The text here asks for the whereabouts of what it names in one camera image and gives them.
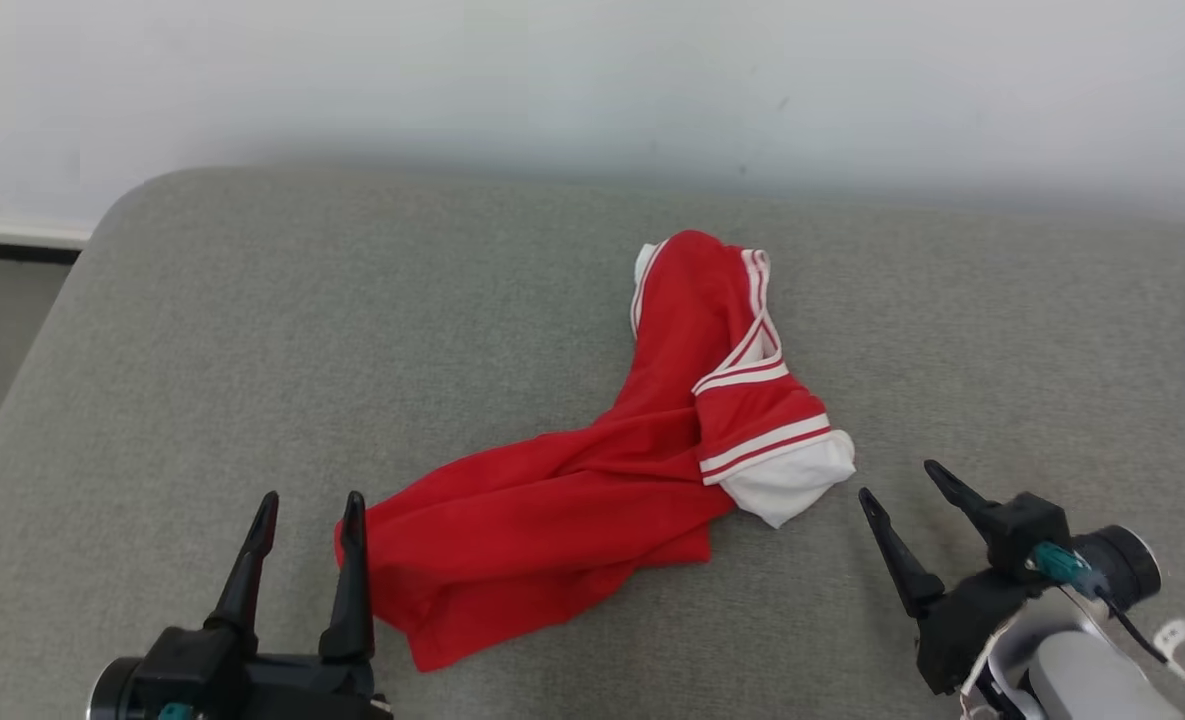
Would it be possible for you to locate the teal right cable connector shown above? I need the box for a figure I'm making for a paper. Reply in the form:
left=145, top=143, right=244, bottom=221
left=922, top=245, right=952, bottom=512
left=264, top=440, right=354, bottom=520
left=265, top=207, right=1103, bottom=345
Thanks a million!
left=1031, top=541, right=1105, bottom=597

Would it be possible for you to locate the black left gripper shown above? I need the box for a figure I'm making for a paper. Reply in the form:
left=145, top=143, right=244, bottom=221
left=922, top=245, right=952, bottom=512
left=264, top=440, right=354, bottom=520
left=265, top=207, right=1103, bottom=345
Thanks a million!
left=86, top=490, right=394, bottom=720

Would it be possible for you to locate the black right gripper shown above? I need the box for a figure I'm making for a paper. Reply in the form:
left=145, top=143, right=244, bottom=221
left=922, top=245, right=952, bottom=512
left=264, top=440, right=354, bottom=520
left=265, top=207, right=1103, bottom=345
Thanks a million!
left=857, top=459, right=1074, bottom=697

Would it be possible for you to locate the white wall baseboard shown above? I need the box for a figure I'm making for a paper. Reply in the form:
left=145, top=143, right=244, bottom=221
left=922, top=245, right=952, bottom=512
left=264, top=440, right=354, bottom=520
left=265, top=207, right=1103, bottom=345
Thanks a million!
left=0, top=212, right=93, bottom=251

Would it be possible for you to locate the red basketball jersey white trim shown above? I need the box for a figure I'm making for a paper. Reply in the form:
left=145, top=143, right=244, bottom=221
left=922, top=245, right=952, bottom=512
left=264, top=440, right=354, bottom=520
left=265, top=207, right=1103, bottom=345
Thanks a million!
left=333, top=229, right=857, bottom=674

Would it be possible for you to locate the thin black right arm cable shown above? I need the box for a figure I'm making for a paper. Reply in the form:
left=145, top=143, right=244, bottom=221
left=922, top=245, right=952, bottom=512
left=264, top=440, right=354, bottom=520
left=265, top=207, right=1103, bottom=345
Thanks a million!
left=1092, top=585, right=1185, bottom=693

